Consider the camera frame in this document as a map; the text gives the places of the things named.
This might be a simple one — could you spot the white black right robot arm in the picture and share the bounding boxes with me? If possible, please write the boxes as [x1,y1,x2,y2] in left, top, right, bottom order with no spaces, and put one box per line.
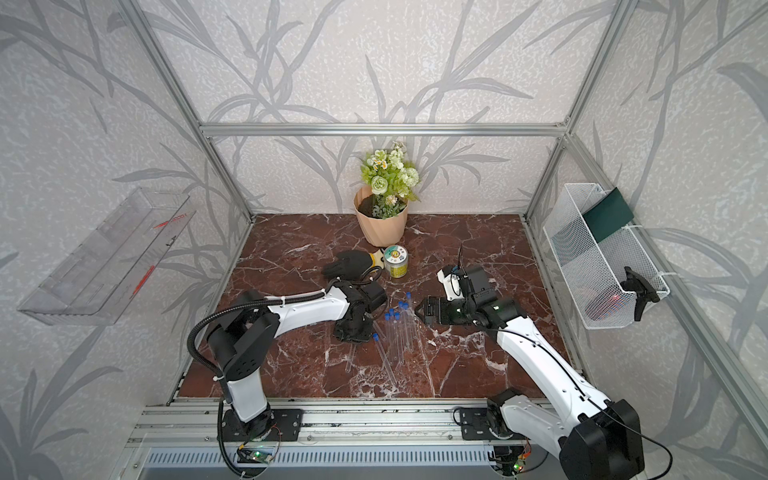
[415,265,645,479]

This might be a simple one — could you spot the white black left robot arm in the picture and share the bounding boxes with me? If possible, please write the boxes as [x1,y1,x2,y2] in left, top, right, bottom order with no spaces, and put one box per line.
[188,280,387,424]

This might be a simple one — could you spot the black work glove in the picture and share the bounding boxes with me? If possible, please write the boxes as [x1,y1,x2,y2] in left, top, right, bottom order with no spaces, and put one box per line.
[321,250,384,281]

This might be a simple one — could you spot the green yellow labelled round tin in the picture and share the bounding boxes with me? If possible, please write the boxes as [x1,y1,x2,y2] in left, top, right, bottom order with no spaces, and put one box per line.
[383,245,409,279]

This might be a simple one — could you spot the beige ribbed flower pot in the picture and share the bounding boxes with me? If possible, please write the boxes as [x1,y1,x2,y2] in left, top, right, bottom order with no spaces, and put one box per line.
[353,185,408,247]

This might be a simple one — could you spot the green white artificial flowers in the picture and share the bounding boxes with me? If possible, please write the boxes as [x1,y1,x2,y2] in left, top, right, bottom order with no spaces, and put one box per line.
[361,141,421,219]

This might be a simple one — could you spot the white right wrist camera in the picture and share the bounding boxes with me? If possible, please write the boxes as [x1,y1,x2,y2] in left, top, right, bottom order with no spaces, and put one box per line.
[437,266,464,301]

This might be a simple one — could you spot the aluminium frame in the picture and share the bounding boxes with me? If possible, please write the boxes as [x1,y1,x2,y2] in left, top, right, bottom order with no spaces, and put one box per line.
[117,1,767,446]

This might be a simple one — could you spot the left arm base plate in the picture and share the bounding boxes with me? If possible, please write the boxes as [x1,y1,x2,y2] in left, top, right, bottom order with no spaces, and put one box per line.
[218,409,304,444]

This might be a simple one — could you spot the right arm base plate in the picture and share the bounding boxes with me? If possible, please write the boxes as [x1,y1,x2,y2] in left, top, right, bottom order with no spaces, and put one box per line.
[453,407,499,441]

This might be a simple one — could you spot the white wire mesh basket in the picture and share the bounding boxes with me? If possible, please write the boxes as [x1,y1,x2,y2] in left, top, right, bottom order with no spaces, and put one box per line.
[544,183,670,330]

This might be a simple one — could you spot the black corrugated cable conduit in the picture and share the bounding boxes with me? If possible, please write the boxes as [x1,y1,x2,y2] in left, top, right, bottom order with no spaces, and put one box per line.
[186,289,328,379]

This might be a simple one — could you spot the clear plastic wall shelf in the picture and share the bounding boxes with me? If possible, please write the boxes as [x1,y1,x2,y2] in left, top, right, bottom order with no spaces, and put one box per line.
[18,188,196,326]

